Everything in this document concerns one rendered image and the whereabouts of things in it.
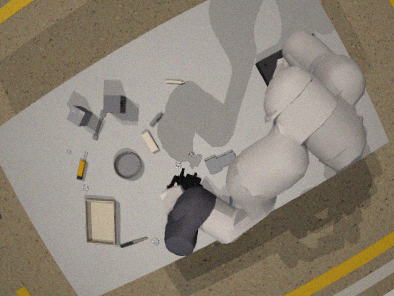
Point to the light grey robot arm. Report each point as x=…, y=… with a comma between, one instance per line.
x=309, y=115

